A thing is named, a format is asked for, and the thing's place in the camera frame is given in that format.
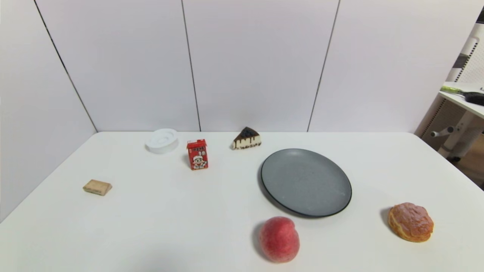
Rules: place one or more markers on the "white perforated panel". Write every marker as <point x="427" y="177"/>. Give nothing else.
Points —
<point x="470" y="56"/>

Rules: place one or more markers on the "white round plastic container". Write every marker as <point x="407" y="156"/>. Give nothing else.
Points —
<point x="162" y="142"/>

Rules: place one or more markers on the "red milk carton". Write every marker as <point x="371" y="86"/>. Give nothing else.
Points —
<point x="197" y="155"/>

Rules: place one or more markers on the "glazed brown donut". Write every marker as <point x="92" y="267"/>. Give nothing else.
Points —
<point x="411" y="223"/>

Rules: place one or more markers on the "white side desk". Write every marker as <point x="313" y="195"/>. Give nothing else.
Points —
<point x="463" y="128"/>

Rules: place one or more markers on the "brown square biscuit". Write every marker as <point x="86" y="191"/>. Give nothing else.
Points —
<point x="97" y="187"/>

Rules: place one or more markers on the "red peach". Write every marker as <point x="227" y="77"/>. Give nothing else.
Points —
<point x="279" y="240"/>

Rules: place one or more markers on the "chocolate cake slice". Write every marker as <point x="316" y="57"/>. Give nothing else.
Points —
<point x="246" y="140"/>

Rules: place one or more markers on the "gray plate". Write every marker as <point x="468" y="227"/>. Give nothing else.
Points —
<point x="305" y="183"/>

